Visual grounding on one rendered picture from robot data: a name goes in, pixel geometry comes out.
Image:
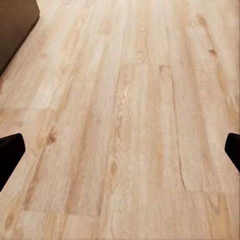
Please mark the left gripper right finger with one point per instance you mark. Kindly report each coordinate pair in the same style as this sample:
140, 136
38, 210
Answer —
232, 149

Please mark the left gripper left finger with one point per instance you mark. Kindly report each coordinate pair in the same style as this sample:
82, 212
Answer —
12, 148

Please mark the cabinet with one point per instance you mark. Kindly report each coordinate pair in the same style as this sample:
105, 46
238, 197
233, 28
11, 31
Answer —
17, 18

